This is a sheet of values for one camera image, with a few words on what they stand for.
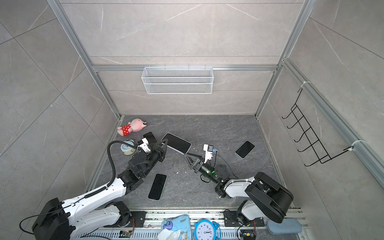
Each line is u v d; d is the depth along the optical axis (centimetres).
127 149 95
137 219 73
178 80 101
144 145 70
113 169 57
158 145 70
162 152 67
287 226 70
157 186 84
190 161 75
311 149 64
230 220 73
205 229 69
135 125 106
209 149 70
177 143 74
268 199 43
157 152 65
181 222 69
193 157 68
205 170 68
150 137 108
